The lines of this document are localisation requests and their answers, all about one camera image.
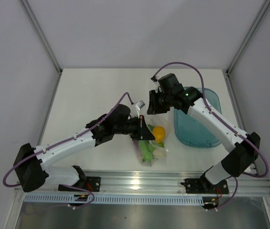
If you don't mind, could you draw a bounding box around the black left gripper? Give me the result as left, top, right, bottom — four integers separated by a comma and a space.
114, 115, 155, 140

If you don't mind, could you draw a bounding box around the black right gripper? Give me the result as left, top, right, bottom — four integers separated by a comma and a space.
147, 90, 173, 115

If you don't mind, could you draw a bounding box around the yellow lemon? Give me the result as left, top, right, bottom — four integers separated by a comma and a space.
152, 126, 166, 143

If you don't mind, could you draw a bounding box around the light green gourd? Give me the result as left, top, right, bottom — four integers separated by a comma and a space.
138, 140, 155, 161

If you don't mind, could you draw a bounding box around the clear zip top bag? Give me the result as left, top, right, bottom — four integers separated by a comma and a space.
137, 114, 172, 167

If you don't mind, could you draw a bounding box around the green bell pepper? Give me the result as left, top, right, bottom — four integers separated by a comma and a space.
156, 142, 164, 148

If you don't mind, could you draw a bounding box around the white garlic bulb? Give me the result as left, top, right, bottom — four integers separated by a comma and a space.
152, 148, 167, 159

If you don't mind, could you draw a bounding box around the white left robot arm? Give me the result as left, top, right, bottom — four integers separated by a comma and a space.
13, 104, 155, 193

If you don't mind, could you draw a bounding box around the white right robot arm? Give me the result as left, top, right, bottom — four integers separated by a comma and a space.
147, 73, 260, 193

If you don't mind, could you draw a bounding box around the teal plastic tray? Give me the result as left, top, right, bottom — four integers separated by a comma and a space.
174, 87, 222, 148

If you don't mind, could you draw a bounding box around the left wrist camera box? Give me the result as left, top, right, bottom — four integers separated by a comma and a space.
135, 100, 145, 111

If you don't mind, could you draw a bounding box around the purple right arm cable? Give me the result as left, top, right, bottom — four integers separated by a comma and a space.
151, 62, 269, 203

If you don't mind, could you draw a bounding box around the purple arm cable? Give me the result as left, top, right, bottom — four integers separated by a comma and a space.
151, 62, 269, 203
2, 92, 135, 187

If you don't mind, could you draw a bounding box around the aluminium mounting rail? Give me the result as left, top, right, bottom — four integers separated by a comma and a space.
14, 170, 270, 197

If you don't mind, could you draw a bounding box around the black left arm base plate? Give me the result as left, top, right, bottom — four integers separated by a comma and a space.
58, 177, 101, 192

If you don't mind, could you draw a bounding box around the slotted cable duct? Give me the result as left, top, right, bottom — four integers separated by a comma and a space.
24, 193, 204, 206

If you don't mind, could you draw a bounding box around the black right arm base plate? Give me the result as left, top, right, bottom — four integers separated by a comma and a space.
180, 178, 229, 194

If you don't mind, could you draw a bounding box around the right aluminium frame post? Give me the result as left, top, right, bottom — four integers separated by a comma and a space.
226, 0, 270, 77

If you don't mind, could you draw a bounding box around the aluminium frame post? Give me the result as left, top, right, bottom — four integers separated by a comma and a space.
226, 0, 270, 77
19, 0, 62, 75

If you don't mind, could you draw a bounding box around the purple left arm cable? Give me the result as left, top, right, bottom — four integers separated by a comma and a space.
2, 92, 135, 187

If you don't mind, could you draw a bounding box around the left aluminium frame post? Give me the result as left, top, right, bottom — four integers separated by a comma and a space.
19, 0, 62, 75

